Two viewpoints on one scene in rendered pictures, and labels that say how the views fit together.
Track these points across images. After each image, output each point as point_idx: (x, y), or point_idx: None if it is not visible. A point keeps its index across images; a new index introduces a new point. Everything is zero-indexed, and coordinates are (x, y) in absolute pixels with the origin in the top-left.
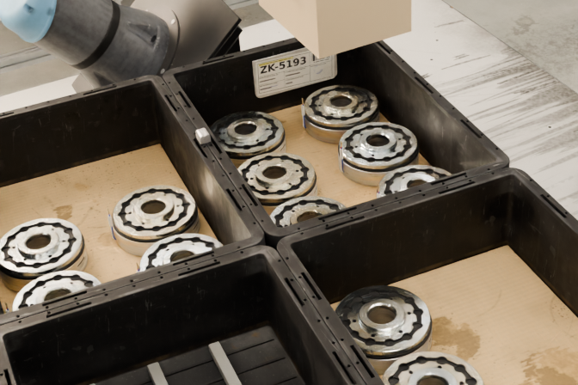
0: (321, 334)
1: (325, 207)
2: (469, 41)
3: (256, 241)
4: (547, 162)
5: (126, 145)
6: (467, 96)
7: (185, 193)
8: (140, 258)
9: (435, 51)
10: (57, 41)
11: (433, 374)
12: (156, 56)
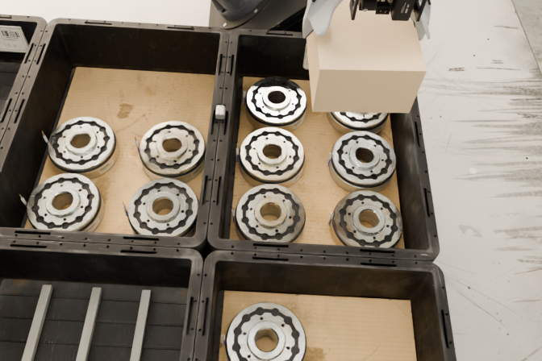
0: None
1: (289, 204)
2: (510, 50)
3: (194, 243)
4: (506, 191)
5: (195, 68)
6: (481, 101)
7: (201, 141)
8: (148, 178)
9: (481, 48)
10: None
11: None
12: None
